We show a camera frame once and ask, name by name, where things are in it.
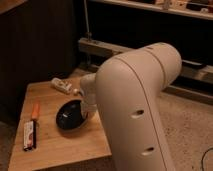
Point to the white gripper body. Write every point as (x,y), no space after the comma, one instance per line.
(88,106)

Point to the black ceramic bowl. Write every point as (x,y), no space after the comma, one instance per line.
(69,116)

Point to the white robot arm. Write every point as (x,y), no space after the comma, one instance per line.
(124,92)

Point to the white bottle lying down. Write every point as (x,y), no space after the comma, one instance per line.
(60,85)

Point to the wooden low table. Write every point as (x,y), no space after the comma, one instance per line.
(85,149)

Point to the metal vertical pole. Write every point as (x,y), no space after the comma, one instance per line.
(88,32)

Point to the orange handled knife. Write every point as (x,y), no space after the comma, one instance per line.
(34,118)

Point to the black handle on ledge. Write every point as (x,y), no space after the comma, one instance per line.
(193,65)

